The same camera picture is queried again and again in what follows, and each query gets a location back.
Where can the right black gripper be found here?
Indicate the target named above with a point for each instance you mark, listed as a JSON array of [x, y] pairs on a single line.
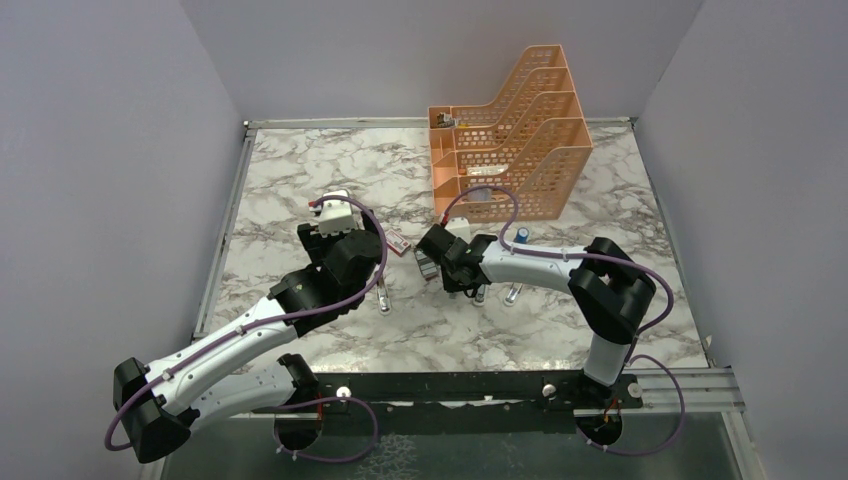
[[450, 285]]

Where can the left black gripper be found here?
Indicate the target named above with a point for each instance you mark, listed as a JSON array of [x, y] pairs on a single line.
[[316, 243]]

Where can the red white staple box sleeve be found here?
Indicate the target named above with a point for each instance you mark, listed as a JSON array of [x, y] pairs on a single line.
[[397, 243]]

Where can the pink stapler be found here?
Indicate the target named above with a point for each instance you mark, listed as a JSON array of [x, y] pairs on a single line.
[[512, 294]]

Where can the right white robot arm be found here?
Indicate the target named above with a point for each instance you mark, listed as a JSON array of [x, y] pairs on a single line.
[[612, 292]]

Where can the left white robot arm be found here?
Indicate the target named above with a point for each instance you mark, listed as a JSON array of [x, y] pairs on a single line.
[[159, 405]]

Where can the blue glue stick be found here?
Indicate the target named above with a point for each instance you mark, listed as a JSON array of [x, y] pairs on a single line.
[[522, 235]]

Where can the clear tape roll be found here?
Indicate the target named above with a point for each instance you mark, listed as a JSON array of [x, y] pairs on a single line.
[[480, 195]]

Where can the clear packet in organizer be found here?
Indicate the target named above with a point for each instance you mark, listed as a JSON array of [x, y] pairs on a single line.
[[486, 170]]

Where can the binder clips in organizer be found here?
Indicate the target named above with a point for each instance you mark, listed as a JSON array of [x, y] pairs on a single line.
[[445, 120]]

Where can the orange plastic file organizer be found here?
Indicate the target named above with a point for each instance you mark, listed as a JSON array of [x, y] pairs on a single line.
[[535, 125]]

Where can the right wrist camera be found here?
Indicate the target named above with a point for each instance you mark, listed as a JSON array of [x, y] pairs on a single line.
[[460, 227]]

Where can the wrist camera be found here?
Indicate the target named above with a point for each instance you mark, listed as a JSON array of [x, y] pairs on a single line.
[[460, 227], [334, 217]]

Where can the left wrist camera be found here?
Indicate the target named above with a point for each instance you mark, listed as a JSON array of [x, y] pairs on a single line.
[[334, 217]]

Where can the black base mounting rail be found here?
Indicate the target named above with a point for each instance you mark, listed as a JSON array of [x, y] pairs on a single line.
[[444, 403]]

